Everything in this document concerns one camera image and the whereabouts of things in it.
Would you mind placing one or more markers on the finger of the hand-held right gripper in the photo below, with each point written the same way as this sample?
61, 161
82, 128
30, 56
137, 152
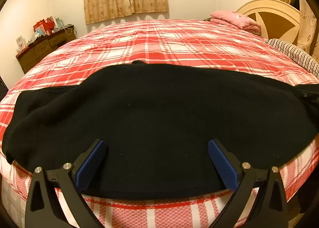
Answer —
307, 94

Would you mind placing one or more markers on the pale blue carton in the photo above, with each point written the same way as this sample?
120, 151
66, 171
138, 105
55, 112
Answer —
59, 22

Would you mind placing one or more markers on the bed with red plaid sheet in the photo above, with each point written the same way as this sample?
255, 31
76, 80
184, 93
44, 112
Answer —
159, 41

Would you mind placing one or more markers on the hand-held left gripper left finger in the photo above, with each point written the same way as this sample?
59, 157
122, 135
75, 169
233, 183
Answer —
91, 163

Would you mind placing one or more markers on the brown wooden desk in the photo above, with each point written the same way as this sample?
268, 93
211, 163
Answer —
37, 51

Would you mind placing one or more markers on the cream wooden headboard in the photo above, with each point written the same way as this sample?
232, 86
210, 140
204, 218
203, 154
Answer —
274, 19

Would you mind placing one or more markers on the striped pillow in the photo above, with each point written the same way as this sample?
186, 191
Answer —
294, 51

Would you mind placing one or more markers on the red gift bag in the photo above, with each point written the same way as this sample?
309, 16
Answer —
43, 25

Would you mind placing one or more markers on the pink folded blanket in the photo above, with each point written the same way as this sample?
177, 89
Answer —
234, 17

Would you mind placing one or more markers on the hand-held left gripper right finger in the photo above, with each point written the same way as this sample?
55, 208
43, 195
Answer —
221, 163

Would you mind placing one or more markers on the black pants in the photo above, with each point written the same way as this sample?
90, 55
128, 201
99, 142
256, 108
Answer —
159, 118

